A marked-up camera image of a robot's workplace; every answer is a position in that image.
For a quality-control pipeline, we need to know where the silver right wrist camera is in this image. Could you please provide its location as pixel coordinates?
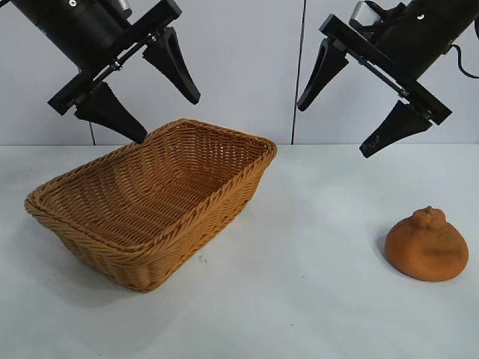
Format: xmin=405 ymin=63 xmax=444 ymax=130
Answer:
xmin=350 ymin=0 xmax=381 ymax=29

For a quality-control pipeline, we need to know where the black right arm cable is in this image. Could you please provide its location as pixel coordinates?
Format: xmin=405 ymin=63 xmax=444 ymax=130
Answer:
xmin=447 ymin=43 xmax=479 ymax=80

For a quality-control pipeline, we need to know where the tan woven wicker basket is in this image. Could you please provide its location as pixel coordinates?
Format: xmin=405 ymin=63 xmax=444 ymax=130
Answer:
xmin=24 ymin=118 xmax=278 ymax=293

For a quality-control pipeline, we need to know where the bumpy orange fruit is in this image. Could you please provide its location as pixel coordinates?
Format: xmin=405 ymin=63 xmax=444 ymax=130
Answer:
xmin=385 ymin=205 xmax=470 ymax=282

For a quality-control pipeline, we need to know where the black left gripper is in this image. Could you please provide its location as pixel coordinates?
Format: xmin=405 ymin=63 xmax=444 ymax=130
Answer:
xmin=7 ymin=0 xmax=201 ymax=144

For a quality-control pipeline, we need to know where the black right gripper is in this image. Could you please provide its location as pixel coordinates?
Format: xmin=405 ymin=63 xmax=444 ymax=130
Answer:
xmin=296 ymin=0 xmax=460 ymax=160

